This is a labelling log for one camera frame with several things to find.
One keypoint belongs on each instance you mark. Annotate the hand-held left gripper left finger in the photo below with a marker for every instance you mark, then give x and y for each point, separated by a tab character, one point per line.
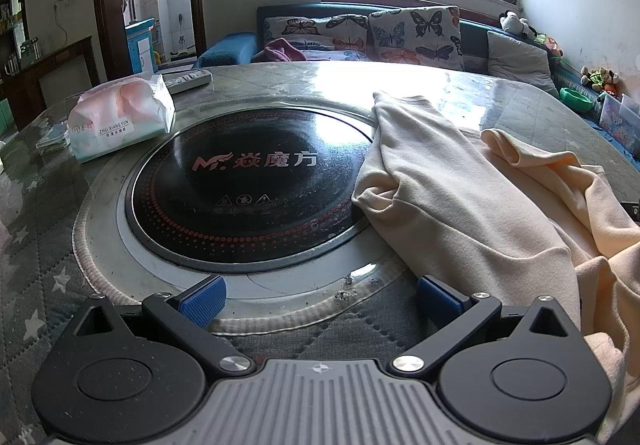
202	301

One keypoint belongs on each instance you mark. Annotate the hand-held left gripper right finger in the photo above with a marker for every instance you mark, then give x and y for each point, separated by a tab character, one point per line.
436	299

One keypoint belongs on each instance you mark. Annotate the cream sweatshirt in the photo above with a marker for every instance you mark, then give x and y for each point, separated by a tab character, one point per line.
450	205

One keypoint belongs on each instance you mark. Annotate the round black induction cooktop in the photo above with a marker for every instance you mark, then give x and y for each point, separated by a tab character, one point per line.
240	195

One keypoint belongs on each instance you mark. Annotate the small soft tissue pack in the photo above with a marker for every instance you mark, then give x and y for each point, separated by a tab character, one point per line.
52	141

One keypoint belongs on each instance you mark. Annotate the white remote control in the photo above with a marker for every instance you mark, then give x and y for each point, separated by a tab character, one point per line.
187	80

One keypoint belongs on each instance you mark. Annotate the green plastic bowl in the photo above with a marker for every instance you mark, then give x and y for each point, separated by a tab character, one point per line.
575	99

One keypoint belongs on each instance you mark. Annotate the grey pillow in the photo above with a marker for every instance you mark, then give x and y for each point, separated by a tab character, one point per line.
520	60

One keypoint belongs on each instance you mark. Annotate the blue sofa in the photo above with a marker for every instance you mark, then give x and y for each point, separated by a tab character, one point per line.
225	47

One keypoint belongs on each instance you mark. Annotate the clear plastic storage box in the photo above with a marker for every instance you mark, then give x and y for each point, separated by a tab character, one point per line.
620	122

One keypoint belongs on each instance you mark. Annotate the square butterfly print cushion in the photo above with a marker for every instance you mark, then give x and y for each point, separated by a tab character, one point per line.
415	37

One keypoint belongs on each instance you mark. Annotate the pink cloth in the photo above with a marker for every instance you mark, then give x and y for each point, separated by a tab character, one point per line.
282	51

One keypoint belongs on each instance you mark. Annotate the blue white box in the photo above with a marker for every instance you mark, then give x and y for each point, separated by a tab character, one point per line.
140	45

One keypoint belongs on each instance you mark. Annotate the small plush toys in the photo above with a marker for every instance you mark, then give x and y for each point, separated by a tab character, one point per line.
600	80

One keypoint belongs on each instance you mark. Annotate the dark wooden sideboard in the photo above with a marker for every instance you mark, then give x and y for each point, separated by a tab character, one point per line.
30	85

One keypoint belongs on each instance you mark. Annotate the pink and green toy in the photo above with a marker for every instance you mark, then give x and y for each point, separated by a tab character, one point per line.
549	45

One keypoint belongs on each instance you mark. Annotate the panda plush toy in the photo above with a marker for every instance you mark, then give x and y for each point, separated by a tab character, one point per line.
515	22

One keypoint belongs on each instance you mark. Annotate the wide butterfly print cushion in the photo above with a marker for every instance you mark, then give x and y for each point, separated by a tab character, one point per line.
320	27

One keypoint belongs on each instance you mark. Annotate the dark wooden display shelf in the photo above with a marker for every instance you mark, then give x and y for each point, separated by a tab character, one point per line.
10	0

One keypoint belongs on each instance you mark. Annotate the dark wooden door frame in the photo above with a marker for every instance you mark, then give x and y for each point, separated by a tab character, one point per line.
110	0

